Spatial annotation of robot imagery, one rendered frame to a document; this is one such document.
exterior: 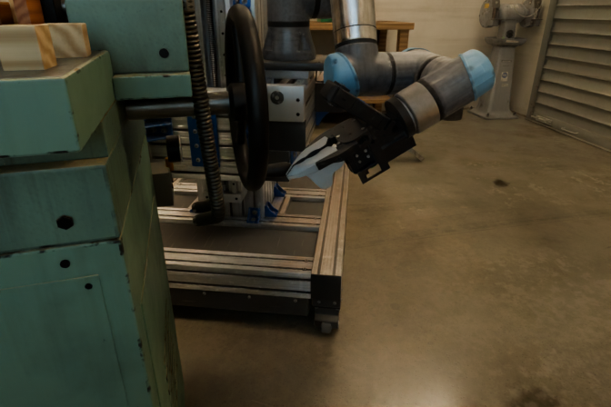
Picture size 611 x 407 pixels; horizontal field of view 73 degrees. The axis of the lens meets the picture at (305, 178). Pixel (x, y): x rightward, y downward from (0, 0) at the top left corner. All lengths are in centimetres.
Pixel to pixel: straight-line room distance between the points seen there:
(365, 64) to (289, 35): 47
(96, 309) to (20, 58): 29
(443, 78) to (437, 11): 361
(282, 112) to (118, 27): 55
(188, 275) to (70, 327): 80
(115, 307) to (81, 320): 4
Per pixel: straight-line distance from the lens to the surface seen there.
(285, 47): 115
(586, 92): 387
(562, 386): 143
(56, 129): 38
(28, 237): 52
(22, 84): 38
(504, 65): 427
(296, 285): 127
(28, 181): 49
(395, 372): 131
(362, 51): 72
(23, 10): 58
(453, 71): 70
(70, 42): 51
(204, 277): 133
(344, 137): 65
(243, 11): 61
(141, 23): 59
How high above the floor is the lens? 95
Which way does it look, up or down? 22 degrees down
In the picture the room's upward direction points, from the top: straight up
